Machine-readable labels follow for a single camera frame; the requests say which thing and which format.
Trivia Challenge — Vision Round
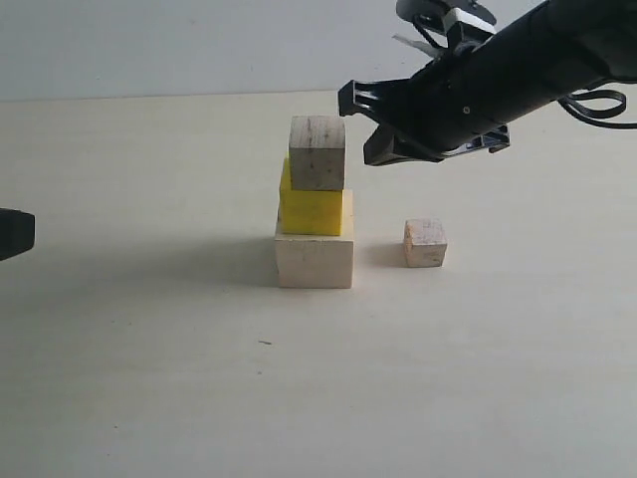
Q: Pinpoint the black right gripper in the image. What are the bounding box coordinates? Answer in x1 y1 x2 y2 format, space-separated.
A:
337 49 511 166

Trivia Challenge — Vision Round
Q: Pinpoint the medium grey wooden cube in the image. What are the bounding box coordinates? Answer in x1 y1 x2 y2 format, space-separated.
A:
288 116 346 191

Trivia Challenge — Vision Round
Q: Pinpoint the yellow cube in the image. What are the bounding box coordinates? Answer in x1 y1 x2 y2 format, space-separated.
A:
278 155 344 236

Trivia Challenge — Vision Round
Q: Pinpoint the large pale wooden cube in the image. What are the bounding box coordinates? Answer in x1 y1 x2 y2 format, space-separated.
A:
274 189 354 289

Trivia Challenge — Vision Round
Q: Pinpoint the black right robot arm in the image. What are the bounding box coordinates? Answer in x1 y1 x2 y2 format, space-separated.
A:
338 1 636 166

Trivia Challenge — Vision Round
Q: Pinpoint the small pale wooden cube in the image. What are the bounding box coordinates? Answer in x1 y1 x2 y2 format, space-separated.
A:
403 218 448 268

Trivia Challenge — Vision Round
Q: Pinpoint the white tape scrap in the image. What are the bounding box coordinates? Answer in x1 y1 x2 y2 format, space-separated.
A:
392 34 440 59

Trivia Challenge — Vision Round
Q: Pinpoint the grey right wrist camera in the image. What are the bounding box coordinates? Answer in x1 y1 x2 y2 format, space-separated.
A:
395 0 497 50

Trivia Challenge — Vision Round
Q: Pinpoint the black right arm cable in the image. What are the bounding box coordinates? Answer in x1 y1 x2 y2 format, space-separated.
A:
556 82 637 129

